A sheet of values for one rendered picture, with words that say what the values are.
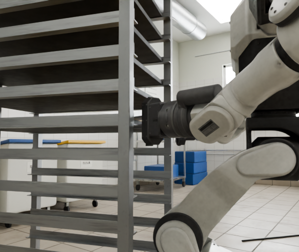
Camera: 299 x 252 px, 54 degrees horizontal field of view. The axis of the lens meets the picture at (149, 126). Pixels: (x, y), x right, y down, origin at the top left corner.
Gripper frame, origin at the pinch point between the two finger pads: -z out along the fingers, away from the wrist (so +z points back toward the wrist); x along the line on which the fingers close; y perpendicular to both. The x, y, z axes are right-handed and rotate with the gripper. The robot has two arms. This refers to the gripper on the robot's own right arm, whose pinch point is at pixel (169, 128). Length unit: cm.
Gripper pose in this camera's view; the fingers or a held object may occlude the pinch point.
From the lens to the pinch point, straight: 108.4
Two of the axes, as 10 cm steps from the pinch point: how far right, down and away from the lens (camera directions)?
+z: 9.8, 0.2, 2.2
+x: 0.0, -10.0, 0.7
